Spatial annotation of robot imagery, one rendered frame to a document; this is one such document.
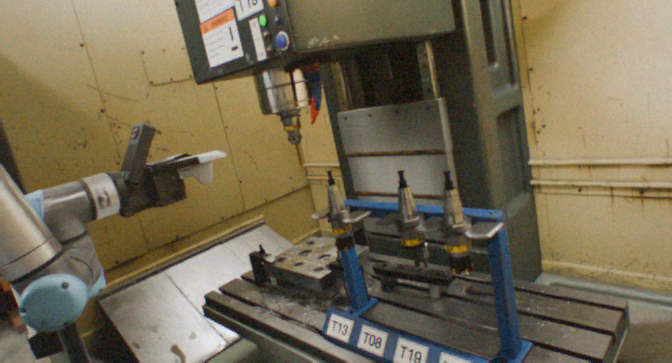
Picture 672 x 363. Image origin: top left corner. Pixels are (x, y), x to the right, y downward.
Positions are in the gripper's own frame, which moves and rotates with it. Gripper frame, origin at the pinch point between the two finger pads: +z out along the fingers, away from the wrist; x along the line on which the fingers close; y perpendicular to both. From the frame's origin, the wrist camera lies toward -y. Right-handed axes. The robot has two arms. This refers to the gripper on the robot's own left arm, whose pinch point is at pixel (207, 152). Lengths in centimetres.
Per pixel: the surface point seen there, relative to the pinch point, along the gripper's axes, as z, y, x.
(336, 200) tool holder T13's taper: 25.3, 19.4, 8.7
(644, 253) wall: 118, 70, 57
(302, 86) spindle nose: 36.4, -9.4, -6.9
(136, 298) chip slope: 6, 63, -108
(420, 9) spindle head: 62, -23, 18
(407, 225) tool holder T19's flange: 23.1, 23.1, 30.6
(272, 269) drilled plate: 29, 48, -34
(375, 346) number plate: 17, 52, 19
